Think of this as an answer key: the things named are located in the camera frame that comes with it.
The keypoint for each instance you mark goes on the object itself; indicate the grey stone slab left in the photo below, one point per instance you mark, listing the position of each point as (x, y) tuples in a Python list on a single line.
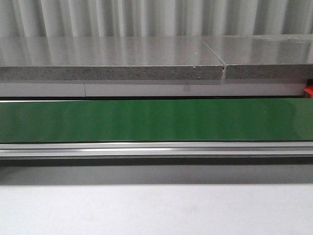
[(107, 59)]

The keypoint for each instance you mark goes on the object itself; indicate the grey stone slab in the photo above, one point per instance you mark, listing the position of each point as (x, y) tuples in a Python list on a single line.
[(107, 59), (287, 57)]

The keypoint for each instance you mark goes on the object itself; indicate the green conveyor belt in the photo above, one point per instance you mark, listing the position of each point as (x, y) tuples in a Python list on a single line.
[(247, 119)]

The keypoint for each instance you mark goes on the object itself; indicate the grey stone slab right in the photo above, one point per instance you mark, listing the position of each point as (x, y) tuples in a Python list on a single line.
[(287, 57)]

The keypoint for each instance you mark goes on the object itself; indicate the white base panel under slabs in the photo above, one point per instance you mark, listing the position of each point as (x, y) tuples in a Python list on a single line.
[(246, 87)]

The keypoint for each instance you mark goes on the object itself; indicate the red plastic tray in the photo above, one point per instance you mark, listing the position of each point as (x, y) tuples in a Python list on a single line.
[(308, 91)]

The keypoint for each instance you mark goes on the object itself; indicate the aluminium conveyor side rail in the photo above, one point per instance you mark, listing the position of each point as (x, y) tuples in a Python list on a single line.
[(153, 150)]

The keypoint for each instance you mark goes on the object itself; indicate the white corrugated wall panel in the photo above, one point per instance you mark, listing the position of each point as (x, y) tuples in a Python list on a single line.
[(154, 17)]

